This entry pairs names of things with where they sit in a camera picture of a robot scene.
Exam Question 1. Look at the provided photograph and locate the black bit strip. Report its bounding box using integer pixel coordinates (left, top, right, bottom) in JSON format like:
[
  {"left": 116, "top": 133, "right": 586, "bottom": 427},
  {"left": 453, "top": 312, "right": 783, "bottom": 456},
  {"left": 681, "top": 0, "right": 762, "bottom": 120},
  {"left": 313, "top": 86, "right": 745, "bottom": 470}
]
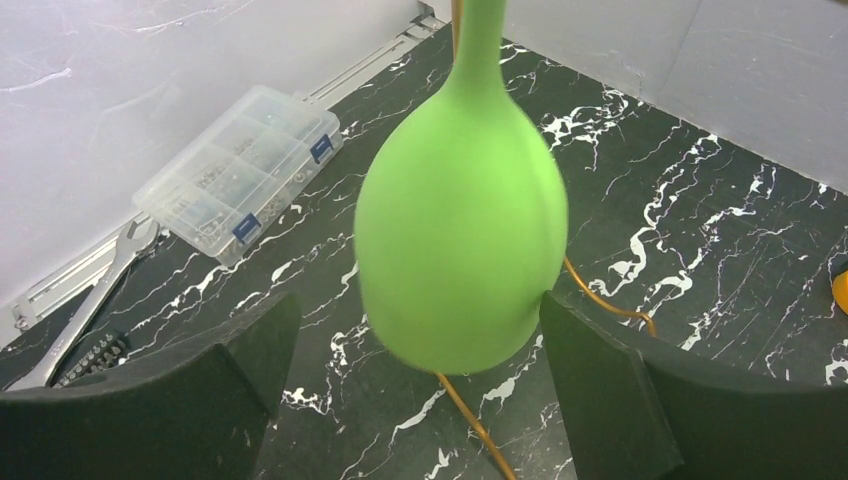
[{"left": 51, "top": 330, "right": 128, "bottom": 389}]

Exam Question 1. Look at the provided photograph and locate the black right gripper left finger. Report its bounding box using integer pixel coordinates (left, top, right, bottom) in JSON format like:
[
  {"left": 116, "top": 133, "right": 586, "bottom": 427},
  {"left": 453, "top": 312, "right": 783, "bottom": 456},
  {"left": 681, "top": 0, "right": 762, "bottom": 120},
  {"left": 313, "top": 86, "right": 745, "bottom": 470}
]
[{"left": 1, "top": 295, "right": 302, "bottom": 479}]

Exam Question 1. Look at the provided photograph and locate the clear plastic screw box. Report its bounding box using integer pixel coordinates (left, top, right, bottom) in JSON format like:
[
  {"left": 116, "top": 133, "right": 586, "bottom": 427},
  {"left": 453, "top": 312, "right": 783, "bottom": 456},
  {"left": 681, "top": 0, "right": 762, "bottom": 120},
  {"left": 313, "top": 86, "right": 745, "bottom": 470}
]
[{"left": 133, "top": 85, "right": 344, "bottom": 267}]

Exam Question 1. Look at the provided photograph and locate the yellow tape measure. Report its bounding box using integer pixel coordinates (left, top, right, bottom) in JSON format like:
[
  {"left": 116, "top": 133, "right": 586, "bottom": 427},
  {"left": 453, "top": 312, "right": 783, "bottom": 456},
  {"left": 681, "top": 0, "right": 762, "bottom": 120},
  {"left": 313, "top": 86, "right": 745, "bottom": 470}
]
[{"left": 831, "top": 270, "right": 848, "bottom": 315}]

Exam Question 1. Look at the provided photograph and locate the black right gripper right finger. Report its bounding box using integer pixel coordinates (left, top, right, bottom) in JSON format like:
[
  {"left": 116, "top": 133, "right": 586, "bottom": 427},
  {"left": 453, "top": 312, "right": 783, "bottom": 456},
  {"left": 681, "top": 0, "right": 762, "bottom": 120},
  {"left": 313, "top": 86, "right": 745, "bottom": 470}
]
[{"left": 539, "top": 293, "right": 847, "bottom": 479}]

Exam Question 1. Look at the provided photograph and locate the gold rectangular rack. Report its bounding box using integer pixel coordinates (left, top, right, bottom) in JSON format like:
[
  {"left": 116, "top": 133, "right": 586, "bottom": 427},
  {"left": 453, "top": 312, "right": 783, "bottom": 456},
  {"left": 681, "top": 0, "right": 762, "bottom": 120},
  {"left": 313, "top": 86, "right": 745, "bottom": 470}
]
[{"left": 435, "top": 0, "right": 657, "bottom": 480}]

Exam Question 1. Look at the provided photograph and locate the green plastic wine glass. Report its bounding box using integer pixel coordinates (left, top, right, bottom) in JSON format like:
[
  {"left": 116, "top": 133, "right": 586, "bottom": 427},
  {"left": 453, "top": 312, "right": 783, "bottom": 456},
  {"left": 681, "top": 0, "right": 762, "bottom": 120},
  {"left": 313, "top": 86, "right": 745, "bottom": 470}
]
[{"left": 354, "top": 1, "right": 568, "bottom": 375}]

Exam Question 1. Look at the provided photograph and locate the silver wrench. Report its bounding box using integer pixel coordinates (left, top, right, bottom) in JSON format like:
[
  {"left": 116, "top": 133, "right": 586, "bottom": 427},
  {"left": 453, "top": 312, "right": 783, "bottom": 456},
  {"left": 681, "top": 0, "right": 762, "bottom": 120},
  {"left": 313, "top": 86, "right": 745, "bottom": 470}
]
[{"left": 5, "top": 220, "right": 160, "bottom": 391}]

